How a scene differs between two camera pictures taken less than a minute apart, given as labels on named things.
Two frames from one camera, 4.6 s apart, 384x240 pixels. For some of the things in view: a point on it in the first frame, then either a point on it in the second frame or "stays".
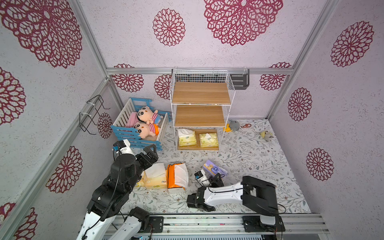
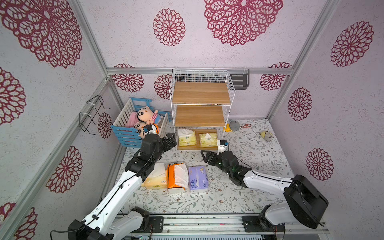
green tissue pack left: (186, 137) stays
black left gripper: (153, 156) -> (171, 140)
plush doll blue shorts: (145, 114) stays
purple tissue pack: (213, 168) -> (198, 178)
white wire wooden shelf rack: (201, 100) stays
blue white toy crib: (139, 124) stays
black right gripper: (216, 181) -> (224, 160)
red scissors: (246, 125) stays
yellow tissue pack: (155, 176) stays
